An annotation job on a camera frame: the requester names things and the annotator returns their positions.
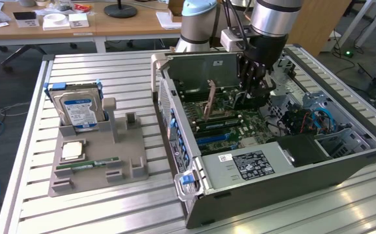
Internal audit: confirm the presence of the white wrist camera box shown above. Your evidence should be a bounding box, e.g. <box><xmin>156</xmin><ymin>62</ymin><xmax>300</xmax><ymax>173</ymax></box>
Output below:
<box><xmin>219</xmin><ymin>28</ymin><xmax>254</xmax><ymax>53</ymax></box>

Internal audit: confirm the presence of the black fan shroud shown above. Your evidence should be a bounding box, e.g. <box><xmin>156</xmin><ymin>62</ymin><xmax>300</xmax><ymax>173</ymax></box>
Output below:
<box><xmin>273</xmin><ymin>134</ymin><xmax>335</xmax><ymax>168</ymax></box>

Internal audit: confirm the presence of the wooden desk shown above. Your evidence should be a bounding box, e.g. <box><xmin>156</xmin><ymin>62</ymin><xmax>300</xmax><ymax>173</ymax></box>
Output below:
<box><xmin>0</xmin><ymin>0</ymin><xmax>273</xmax><ymax>47</ymax></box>

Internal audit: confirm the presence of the wooden cabinet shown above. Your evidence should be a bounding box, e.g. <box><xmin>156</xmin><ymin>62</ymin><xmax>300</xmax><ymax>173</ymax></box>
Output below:
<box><xmin>250</xmin><ymin>0</ymin><xmax>353</xmax><ymax>57</ymax></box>

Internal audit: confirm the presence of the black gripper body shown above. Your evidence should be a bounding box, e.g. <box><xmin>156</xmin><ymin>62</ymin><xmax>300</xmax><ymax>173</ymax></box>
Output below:
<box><xmin>242</xmin><ymin>33</ymin><xmax>289</xmax><ymax>72</ymax></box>

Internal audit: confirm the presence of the grey power supply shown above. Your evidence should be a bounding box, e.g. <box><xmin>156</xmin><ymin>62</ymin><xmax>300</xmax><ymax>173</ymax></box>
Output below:
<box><xmin>192</xmin><ymin>141</ymin><xmax>299</xmax><ymax>192</ymax></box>

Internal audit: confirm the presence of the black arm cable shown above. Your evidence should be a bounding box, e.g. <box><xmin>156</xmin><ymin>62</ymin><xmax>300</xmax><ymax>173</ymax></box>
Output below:
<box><xmin>222</xmin><ymin>0</ymin><xmax>254</xmax><ymax>54</ymax></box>

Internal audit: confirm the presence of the socket cover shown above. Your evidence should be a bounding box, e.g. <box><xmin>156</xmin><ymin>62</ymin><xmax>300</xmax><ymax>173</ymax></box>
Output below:
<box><xmin>222</xmin><ymin>88</ymin><xmax>242</xmax><ymax>111</ymax></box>

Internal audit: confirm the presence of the open grey PC case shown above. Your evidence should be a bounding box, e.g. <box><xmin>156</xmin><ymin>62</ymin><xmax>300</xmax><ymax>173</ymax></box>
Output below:
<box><xmin>151</xmin><ymin>44</ymin><xmax>376</xmax><ymax>230</ymax></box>

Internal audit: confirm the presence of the metal drive cage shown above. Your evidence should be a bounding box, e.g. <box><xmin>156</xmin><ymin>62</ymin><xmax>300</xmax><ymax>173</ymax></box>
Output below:
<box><xmin>264</xmin><ymin>57</ymin><xmax>308</xmax><ymax>118</ymax></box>

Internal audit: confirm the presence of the white switch box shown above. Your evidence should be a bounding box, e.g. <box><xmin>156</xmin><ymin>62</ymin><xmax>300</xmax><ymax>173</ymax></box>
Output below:
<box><xmin>325</xmin><ymin>30</ymin><xmax>344</xmax><ymax>54</ymax></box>

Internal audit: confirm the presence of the small white labelled box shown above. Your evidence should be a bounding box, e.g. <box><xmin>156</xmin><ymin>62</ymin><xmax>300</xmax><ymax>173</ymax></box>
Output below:
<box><xmin>67</xmin><ymin>13</ymin><xmax>90</xmax><ymax>29</ymax></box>

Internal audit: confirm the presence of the RAM stick with white label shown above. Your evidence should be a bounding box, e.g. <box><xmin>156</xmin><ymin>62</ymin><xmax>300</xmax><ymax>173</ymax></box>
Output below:
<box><xmin>199</xmin><ymin>118</ymin><xmax>243</xmax><ymax>132</ymax></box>

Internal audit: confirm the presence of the silver CPU chip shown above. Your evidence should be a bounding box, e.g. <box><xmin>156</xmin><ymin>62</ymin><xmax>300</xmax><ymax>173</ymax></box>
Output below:
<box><xmin>60</xmin><ymin>142</ymin><xmax>86</xmax><ymax>162</ymax></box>

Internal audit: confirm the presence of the long blue expansion slot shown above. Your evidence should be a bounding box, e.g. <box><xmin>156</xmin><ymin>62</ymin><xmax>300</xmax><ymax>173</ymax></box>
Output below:
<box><xmin>195</xmin><ymin>132</ymin><xmax>234</xmax><ymax>145</ymax></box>

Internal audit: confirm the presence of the black round lamp base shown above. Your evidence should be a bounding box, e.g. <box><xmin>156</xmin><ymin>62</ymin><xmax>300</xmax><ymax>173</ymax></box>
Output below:
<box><xmin>103</xmin><ymin>0</ymin><xmax>139</xmax><ymax>20</ymax></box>

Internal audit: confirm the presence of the white tape roll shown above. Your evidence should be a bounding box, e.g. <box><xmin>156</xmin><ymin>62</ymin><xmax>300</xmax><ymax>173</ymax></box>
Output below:
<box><xmin>43</xmin><ymin>13</ymin><xmax>68</xmax><ymax>25</ymax></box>

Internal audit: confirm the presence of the grey parts rack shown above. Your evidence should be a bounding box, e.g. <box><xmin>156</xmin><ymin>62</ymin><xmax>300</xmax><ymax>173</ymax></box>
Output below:
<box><xmin>47</xmin><ymin>97</ymin><xmax>151</xmax><ymax>198</ymax></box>

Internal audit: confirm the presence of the black and white box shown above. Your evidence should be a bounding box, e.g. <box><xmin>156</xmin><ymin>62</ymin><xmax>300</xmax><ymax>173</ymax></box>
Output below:
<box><xmin>12</xmin><ymin>11</ymin><xmax>40</xmax><ymax>28</ymax></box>

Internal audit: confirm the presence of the white paper stack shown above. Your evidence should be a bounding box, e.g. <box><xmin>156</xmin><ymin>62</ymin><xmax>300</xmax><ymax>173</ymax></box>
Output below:
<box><xmin>156</xmin><ymin>10</ymin><xmax>186</xmax><ymax>30</ymax></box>

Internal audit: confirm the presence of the green motherboard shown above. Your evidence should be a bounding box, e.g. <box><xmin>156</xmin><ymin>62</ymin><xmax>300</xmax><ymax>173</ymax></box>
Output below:
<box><xmin>175</xmin><ymin>81</ymin><xmax>280</xmax><ymax>156</ymax></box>

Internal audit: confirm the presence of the graphics card with gold bracket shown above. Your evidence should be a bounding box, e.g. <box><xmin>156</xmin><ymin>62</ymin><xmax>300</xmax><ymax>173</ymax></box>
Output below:
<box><xmin>203</xmin><ymin>78</ymin><xmax>270</xmax><ymax>123</ymax></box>

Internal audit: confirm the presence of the CPU socket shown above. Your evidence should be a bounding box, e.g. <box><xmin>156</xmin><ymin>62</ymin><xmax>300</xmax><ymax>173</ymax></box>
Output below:
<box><xmin>199</xmin><ymin>99</ymin><xmax>234</xmax><ymax>120</ymax></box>

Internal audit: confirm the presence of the flat white box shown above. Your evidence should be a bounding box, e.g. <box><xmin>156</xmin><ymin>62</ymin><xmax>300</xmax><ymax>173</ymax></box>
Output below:
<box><xmin>42</xmin><ymin>13</ymin><xmax>72</xmax><ymax>32</ymax></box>

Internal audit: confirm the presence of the red small item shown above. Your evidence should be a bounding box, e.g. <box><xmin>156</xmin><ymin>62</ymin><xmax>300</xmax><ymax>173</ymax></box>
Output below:
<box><xmin>74</xmin><ymin>3</ymin><xmax>94</xmax><ymax>13</ymax></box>

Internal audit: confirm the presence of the blue wire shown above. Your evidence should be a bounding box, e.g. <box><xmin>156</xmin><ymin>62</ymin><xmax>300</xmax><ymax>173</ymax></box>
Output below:
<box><xmin>311</xmin><ymin>106</ymin><xmax>339</xmax><ymax>135</ymax></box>

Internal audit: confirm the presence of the red wire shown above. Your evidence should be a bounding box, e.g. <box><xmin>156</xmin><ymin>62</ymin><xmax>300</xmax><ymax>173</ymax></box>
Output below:
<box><xmin>299</xmin><ymin>112</ymin><xmax>311</xmax><ymax>134</ymax></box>

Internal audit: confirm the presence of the white floor cable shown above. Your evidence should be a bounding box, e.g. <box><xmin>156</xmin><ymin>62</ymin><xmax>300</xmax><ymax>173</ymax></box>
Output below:
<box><xmin>0</xmin><ymin>101</ymin><xmax>32</xmax><ymax>117</ymax></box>

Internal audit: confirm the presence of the green RAM stick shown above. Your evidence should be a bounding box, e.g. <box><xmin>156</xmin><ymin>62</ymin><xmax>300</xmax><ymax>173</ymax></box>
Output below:
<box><xmin>56</xmin><ymin>157</ymin><xmax>122</xmax><ymax>172</ymax></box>

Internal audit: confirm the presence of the brown cardboard box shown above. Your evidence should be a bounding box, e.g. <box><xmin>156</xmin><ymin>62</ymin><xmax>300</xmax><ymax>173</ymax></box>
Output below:
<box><xmin>167</xmin><ymin>0</ymin><xmax>187</xmax><ymax>17</ymax></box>

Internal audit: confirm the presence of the white table frame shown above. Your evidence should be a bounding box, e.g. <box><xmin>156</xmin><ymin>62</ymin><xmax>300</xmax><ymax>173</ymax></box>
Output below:
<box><xmin>333</xmin><ymin>0</ymin><xmax>376</xmax><ymax>67</ymax></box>

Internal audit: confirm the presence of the hard disk with blue carrier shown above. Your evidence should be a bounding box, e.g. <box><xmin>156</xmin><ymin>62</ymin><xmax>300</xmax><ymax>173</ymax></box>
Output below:
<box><xmin>43</xmin><ymin>79</ymin><xmax>107</xmax><ymax>134</ymax></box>

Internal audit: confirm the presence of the metal disk bay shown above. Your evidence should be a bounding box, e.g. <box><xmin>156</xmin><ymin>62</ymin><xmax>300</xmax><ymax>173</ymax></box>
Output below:
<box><xmin>313</xmin><ymin>126</ymin><xmax>376</xmax><ymax>159</ymax></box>

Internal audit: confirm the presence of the black chair base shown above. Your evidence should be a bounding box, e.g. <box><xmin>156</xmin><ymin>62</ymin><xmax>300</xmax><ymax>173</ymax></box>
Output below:
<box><xmin>0</xmin><ymin>43</ymin><xmax>79</xmax><ymax>73</ymax></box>

